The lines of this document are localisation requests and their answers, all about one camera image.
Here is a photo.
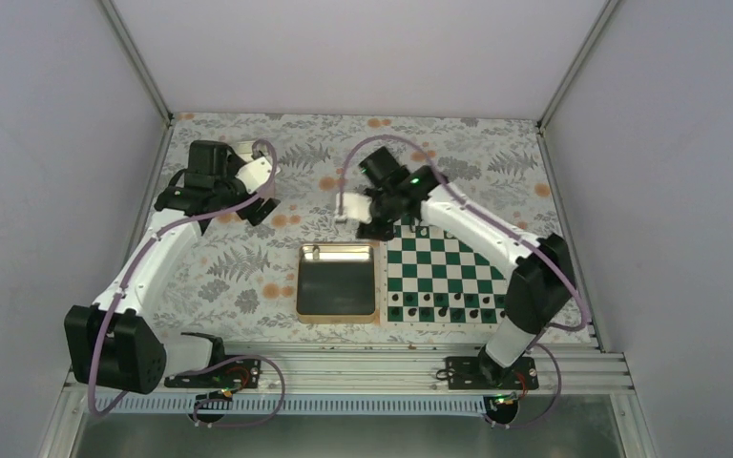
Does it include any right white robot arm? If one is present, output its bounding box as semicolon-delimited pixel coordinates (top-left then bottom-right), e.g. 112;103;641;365
336;147;577;388

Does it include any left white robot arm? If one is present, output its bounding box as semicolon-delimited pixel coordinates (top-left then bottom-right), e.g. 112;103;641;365
64;139;280;394

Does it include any green white chess board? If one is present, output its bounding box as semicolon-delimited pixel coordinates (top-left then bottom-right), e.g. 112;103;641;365
382;218;508;331

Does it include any empty silver metal tray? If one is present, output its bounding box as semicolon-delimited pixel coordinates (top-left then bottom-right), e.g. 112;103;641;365
231;140;264;162

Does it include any floral paper table cover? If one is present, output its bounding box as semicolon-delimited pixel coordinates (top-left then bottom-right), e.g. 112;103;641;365
152;113;560;345

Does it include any metal tray with wooden rim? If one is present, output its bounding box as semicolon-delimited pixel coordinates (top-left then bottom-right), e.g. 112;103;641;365
296;242;378;325

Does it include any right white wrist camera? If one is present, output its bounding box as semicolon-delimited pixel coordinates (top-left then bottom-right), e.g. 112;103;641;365
334;193;372;223

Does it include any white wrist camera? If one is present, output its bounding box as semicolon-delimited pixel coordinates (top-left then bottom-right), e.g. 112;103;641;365
334;193;372;223
235;156;273;194

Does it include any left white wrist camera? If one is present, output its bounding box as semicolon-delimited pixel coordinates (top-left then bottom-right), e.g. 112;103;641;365
235;156;273;194

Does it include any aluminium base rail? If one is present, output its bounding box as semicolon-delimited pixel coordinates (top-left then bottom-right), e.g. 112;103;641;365
252;344;634;395

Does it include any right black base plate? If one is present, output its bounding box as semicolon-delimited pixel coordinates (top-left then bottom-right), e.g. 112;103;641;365
434;356;539;390

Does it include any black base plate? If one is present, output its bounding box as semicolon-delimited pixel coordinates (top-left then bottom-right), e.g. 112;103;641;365
163;359;262;390
434;356;539;390

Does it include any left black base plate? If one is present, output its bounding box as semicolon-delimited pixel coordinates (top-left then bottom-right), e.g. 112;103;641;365
163;359;262;390

